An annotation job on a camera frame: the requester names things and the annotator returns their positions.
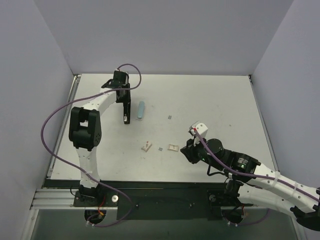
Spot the black stapler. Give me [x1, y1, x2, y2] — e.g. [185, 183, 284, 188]
[123, 100, 131, 125]

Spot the light blue white stapler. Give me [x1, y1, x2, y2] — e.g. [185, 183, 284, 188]
[136, 101, 145, 121]

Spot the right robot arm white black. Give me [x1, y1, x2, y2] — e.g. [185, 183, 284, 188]
[180, 139, 320, 231]

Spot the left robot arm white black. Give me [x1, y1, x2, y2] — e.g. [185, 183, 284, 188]
[68, 70, 131, 206]

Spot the beige staple box tray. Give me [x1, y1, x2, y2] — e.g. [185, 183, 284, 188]
[167, 144, 180, 152]

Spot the staple box with red label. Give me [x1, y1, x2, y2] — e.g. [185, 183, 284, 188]
[141, 141, 153, 153]

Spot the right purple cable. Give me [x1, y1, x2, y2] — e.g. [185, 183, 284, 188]
[193, 129, 320, 227]

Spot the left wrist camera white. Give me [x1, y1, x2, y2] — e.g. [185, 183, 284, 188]
[112, 70, 129, 85]

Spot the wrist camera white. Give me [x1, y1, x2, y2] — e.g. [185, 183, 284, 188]
[112, 70, 129, 85]
[188, 121, 208, 138]

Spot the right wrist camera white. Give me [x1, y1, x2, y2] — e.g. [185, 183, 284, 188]
[188, 121, 208, 138]

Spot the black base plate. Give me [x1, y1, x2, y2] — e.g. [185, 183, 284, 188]
[72, 180, 256, 221]

